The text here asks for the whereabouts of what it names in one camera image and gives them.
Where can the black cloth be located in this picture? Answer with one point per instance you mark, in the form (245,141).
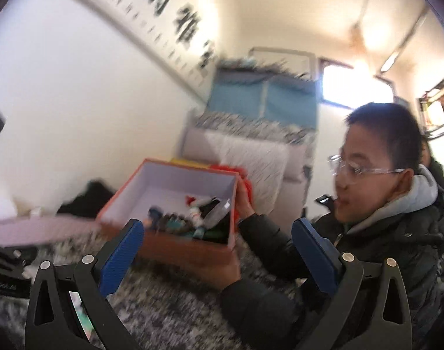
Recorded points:
(87,200)

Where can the bright window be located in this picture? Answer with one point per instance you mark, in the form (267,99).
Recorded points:
(356,87)

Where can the grey floral patterned pillow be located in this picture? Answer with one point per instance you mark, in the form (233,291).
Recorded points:
(251,127)

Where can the grey patterned blanket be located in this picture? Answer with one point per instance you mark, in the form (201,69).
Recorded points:
(178,299)

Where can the long ceiling light fixture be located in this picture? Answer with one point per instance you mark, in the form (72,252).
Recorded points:
(404,42)

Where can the pink cardboard box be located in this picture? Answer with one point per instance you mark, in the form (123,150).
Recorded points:
(178,189)

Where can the clear-framed eyeglasses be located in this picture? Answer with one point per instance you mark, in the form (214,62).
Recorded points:
(356,170)

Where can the calligraphy wall scroll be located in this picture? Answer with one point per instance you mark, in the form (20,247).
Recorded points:
(160,11)

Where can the yellow pillow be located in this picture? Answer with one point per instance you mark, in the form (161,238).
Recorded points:
(185,162)

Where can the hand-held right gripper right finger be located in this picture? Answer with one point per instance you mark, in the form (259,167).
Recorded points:
(313,259)

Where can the pink box lid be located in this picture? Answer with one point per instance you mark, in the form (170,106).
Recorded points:
(36,230)

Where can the white patterned pillow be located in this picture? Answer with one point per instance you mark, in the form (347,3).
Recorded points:
(258,167)

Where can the grey padded headboard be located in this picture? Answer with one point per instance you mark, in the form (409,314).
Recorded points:
(294,189)

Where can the teal small object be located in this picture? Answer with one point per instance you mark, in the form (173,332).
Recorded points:
(180,224)

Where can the blue small object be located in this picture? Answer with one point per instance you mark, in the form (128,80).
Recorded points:
(156,216)

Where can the red and white small toy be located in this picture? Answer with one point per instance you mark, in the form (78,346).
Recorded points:
(194,209)

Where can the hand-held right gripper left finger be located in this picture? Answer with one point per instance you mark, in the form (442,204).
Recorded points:
(122,257)

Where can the red backpack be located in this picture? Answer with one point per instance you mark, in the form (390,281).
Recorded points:
(245,178)

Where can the clear plastic case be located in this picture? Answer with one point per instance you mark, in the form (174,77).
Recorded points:
(220,213)

